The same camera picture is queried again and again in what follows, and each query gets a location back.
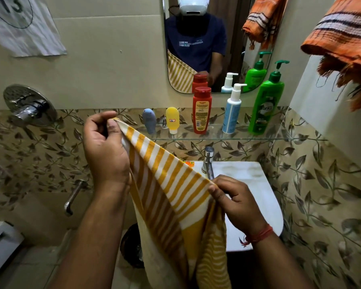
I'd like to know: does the yellow tube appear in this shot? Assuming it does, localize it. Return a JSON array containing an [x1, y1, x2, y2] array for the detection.
[[165, 107, 180, 135]]

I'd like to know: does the glass shelf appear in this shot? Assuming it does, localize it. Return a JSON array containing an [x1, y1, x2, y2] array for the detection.
[[135, 123, 286, 142]]

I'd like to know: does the chrome shower mixer valve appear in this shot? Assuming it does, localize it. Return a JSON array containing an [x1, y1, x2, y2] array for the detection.
[[3, 84, 58, 127]]

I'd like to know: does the chrome wall tap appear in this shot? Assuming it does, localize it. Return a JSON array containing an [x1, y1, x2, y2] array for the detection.
[[64, 179, 88, 217]]

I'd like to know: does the white paper sign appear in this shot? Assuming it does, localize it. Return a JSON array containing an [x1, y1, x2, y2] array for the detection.
[[0, 0, 67, 58]]

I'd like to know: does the white blue pump bottle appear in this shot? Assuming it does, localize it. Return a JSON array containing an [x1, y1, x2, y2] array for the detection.
[[222, 83, 248, 135]]

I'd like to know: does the person's right forearm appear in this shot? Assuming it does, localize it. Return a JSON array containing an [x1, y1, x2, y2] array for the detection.
[[244, 229, 317, 289]]

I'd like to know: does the grey-blue tube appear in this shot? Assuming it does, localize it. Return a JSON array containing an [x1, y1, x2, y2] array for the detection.
[[142, 108, 157, 135]]

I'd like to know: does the white wash basin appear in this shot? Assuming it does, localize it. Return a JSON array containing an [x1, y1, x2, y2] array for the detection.
[[192, 161, 284, 253]]

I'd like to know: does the chrome basin tap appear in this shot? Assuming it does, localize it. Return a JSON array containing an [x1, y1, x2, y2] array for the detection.
[[201, 146, 215, 180]]

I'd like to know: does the red thread wristband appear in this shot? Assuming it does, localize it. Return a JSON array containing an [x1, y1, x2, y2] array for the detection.
[[239, 224, 274, 247]]

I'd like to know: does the green pump bottle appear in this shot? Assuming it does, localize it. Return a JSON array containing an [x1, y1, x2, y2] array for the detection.
[[248, 60, 290, 135]]

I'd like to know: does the person's right hand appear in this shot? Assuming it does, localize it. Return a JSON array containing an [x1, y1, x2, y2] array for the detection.
[[208, 174, 269, 237]]

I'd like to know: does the black bucket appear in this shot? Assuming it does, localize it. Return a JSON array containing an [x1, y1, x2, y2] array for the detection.
[[119, 223, 145, 269]]

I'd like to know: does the yellow white striped towel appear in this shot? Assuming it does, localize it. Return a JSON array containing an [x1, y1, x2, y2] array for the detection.
[[113, 117, 233, 289]]

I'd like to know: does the person's left hand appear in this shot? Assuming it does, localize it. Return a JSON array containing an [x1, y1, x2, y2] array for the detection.
[[83, 111, 131, 190]]

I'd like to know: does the person's left forearm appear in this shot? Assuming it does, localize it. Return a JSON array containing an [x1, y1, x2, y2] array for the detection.
[[48, 183, 130, 289]]

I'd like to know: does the orange striped towel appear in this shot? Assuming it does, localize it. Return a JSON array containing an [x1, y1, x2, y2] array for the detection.
[[300, 0, 361, 112]]

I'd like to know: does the red bottle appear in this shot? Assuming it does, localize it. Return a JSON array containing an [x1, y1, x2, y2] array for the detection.
[[192, 86, 213, 135]]

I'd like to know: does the wall mirror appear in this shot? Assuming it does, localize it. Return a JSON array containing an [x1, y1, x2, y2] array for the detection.
[[162, 0, 290, 94]]

